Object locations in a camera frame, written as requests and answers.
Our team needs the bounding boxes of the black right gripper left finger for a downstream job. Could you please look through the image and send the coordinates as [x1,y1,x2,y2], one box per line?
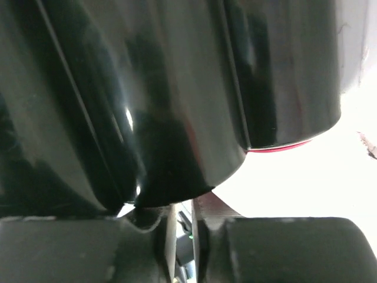
[1,205,176,282]

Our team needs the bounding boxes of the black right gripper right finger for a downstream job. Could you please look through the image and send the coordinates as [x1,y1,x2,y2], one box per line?
[192,196,376,282]

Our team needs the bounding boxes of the pink bottom drawer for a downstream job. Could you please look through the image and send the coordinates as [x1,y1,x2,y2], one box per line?
[246,138,313,153]

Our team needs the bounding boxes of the black drawer cabinet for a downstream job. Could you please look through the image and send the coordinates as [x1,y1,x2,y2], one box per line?
[1,1,340,217]

